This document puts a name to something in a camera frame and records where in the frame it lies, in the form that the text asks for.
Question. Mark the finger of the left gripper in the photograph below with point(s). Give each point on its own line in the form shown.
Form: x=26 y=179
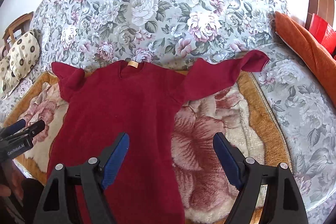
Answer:
x=12 y=129
x=30 y=131

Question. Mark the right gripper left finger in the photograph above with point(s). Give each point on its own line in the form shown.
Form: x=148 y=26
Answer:
x=58 y=202

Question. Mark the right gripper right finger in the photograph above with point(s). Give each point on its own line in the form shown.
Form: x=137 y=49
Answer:
x=283 y=201

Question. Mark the dark red knit sweater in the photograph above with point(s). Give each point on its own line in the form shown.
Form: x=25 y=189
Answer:
x=141 y=101

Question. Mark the person left hand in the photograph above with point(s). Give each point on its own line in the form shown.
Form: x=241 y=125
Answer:
x=5 y=191

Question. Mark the cream patterned pillow rear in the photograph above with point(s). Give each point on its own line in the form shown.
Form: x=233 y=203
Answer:
x=8 y=80

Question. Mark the cream patterned pillow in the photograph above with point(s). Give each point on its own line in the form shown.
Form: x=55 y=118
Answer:
x=24 y=54
x=8 y=80

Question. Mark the cream patterned pillow front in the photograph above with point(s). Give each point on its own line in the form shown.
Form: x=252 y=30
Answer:
x=24 y=54

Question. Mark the wooden chair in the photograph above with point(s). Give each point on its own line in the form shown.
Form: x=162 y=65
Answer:
x=17 y=24

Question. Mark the floral plush blanket orange border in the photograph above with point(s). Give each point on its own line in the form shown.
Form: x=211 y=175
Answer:
x=240 y=112

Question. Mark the orange velvet cushion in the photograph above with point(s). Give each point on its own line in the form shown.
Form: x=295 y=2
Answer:
x=313 y=54

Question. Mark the red box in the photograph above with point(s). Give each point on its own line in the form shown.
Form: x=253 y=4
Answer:
x=323 y=33

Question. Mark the grey floral bedspread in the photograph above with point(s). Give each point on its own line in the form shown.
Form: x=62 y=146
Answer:
x=173 y=33

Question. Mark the wooden headboard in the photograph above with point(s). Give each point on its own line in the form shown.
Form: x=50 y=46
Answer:
x=323 y=8

